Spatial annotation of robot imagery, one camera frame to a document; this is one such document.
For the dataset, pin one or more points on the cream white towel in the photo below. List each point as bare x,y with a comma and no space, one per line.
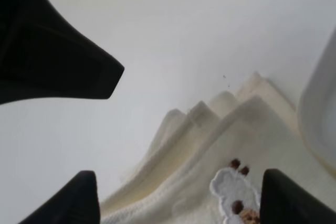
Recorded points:
207,165

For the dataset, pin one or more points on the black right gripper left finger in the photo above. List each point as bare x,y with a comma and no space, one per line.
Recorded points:
76,202

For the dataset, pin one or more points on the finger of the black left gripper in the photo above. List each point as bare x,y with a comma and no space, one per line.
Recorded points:
43,56

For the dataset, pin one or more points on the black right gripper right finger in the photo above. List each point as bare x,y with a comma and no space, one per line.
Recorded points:
284,201

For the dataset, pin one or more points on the white rectangular plastic tray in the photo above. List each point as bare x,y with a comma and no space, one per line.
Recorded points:
316,109

